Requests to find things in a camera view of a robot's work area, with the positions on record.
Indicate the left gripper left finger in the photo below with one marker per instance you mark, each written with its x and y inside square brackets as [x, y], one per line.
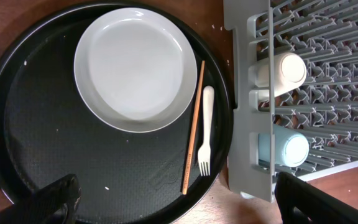
[55, 203]

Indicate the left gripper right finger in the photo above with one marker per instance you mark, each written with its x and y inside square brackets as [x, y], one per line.
[300, 202]

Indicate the light blue plastic cup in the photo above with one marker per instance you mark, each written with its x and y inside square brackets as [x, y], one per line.
[291, 147]

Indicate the cream plastic cup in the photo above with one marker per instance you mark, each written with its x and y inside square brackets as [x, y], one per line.
[289, 73]

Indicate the single wooden chopstick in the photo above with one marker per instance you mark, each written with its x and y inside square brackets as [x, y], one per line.
[191, 143]

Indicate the light grey round plate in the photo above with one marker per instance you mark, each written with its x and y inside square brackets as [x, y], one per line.
[135, 70]

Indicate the grey plastic dishwasher rack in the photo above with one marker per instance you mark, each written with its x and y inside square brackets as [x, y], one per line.
[324, 108]

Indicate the white plastic fork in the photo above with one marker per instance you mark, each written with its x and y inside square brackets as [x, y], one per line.
[204, 152]

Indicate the round black serving tray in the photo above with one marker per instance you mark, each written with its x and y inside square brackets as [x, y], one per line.
[47, 132]

